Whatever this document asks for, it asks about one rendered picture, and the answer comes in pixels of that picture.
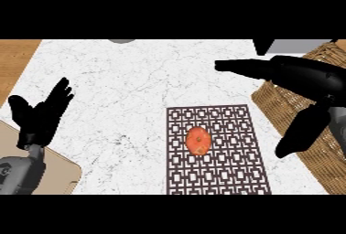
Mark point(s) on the wicker basket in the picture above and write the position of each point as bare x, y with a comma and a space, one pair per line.
315, 128

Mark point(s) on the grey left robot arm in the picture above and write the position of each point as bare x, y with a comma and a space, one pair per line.
19, 173

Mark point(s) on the black and grey appliance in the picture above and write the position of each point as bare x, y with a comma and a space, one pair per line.
288, 45

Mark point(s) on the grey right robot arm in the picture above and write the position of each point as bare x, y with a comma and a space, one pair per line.
339, 125

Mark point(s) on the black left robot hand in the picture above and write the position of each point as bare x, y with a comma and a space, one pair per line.
43, 117

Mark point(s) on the beige cutting board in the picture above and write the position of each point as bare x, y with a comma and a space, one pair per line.
61, 170

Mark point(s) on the brown wooden surface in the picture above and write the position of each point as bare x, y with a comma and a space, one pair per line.
13, 65

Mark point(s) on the grey rounded object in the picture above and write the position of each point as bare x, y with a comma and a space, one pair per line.
121, 40

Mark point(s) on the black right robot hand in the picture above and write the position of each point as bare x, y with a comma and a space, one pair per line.
297, 79

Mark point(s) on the orange squash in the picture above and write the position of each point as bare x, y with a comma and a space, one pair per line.
198, 141

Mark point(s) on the brown patterned placemat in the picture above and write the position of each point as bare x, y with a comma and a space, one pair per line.
216, 151

